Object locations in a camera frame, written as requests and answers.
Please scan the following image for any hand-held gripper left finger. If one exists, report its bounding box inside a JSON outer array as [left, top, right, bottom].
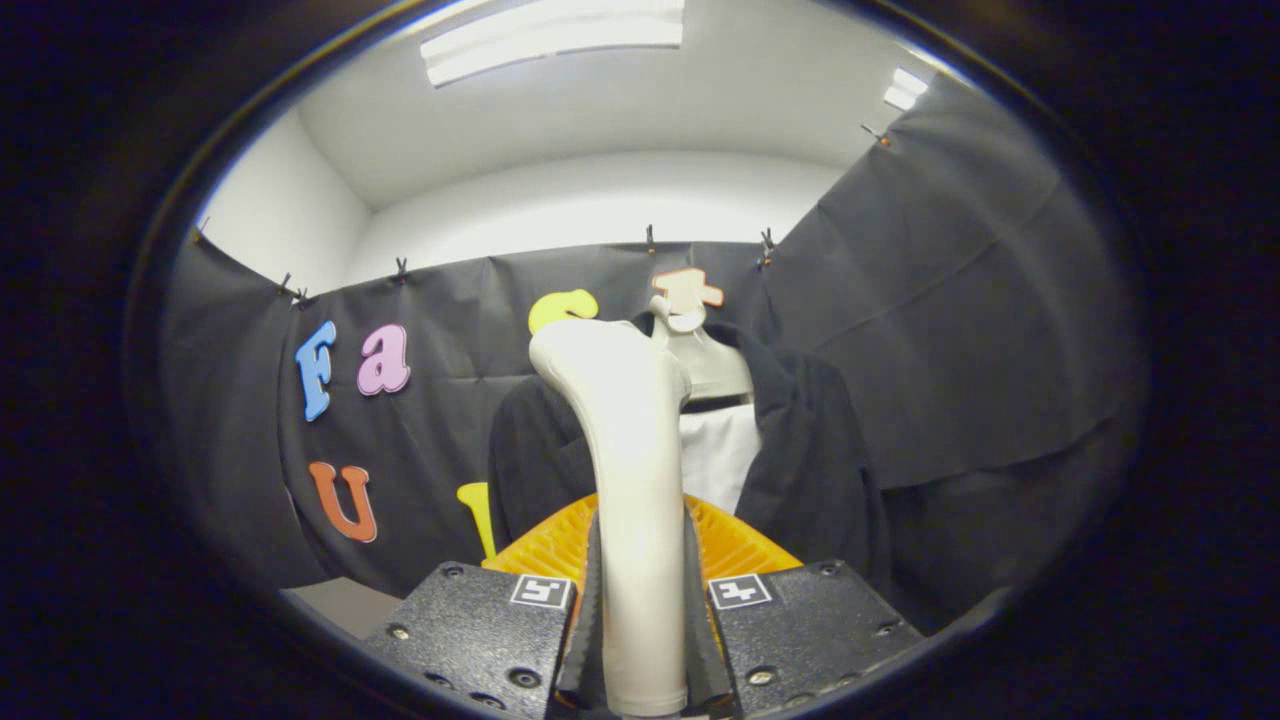
[[362, 493, 608, 720]]

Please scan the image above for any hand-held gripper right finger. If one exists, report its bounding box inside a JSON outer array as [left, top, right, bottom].
[[683, 495, 924, 717]]

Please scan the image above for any white garment steamer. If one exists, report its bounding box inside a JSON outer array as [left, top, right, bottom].
[[528, 317, 694, 718]]

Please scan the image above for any black blazer jacket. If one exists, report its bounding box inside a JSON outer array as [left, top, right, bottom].
[[487, 318, 893, 603]]

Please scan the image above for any white mannequin torso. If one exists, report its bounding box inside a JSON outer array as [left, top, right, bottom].
[[648, 294, 764, 517]]

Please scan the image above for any row of black cloth clips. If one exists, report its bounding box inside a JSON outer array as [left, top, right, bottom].
[[193, 122, 893, 309]]

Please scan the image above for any black backdrop cloth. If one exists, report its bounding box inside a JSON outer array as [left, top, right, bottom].
[[158, 75, 1148, 638]]

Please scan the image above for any ceiling light panel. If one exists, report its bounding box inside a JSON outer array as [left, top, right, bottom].
[[883, 67, 930, 112], [419, 0, 687, 88]]

